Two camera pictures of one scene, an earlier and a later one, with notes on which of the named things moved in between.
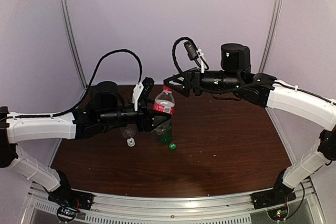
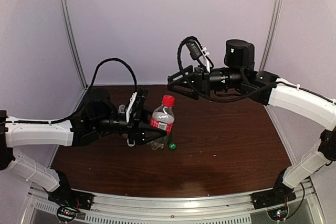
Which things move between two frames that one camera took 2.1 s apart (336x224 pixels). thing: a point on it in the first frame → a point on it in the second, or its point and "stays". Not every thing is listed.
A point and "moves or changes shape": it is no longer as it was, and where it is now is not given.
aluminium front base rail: x=309 y=207 stays
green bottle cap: x=172 y=147 stays
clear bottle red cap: x=164 y=103 moves or changes shape
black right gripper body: x=197 y=87 stays
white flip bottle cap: x=130 y=142 stays
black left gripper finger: x=148 y=103 → x=147 y=116
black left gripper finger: x=155 y=119 → x=147 y=134
